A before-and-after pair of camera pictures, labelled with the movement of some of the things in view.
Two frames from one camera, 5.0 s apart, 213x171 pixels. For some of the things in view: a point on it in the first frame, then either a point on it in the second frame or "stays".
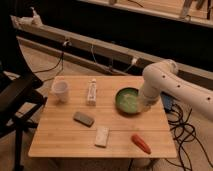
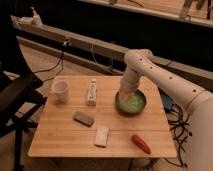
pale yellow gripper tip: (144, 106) -> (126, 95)
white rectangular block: (101, 137) stays
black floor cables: (185, 133) stays
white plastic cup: (60, 91) stays
